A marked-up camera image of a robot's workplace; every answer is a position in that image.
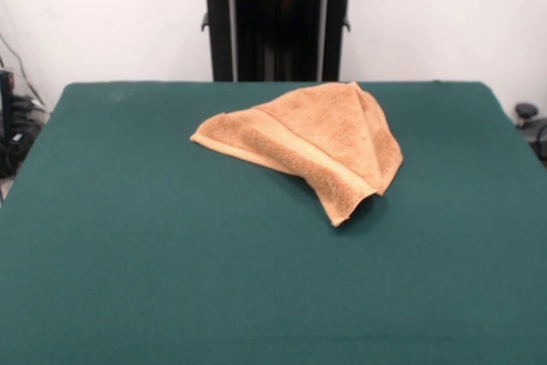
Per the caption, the black chair caster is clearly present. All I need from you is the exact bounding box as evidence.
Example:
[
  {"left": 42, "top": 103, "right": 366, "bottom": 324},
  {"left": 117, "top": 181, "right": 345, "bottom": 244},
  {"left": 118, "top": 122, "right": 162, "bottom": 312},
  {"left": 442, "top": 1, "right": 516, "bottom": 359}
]
[{"left": 515, "top": 103, "right": 540, "bottom": 129}]

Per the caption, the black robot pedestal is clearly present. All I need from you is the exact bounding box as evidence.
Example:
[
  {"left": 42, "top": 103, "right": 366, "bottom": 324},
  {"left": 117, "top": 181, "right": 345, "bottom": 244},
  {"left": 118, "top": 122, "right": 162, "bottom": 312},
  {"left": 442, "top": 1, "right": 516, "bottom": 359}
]
[{"left": 186, "top": 0, "right": 369, "bottom": 83}]

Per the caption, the tan terry towel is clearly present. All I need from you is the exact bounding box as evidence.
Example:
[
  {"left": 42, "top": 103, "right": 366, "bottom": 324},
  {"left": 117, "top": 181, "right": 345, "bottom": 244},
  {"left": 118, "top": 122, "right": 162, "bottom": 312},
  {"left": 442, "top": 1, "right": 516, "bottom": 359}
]
[{"left": 190, "top": 80, "right": 404, "bottom": 227}]

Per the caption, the black power strip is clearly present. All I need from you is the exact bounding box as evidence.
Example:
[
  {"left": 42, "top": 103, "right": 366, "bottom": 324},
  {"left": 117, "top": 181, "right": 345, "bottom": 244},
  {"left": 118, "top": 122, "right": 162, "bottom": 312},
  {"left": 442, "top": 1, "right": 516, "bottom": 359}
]
[{"left": 10, "top": 96, "right": 48, "bottom": 156}]

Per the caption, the grey cable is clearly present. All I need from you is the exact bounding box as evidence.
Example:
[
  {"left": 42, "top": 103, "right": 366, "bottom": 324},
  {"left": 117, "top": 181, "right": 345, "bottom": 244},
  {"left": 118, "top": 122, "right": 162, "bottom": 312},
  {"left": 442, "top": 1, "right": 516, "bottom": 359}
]
[{"left": 0, "top": 33, "right": 46, "bottom": 109}]

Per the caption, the black chair base leg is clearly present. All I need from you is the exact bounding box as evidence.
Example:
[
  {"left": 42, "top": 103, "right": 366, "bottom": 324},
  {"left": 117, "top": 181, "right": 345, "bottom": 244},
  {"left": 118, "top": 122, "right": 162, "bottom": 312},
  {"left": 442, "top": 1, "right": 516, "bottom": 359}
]
[{"left": 524, "top": 119, "right": 547, "bottom": 165}]

